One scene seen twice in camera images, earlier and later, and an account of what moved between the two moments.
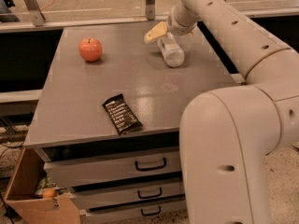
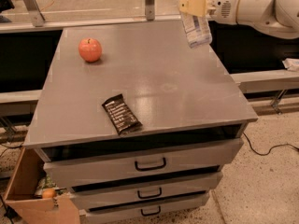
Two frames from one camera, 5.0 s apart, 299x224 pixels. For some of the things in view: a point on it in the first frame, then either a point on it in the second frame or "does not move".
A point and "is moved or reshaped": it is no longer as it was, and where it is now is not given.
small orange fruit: x=49 y=193 does not move
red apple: x=91 y=49 does not move
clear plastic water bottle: x=172 y=52 is moved or reshaped
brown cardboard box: x=33 y=208 does not move
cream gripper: x=175 y=24 -> x=223 y=7
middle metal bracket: x=150 y=2 does not move
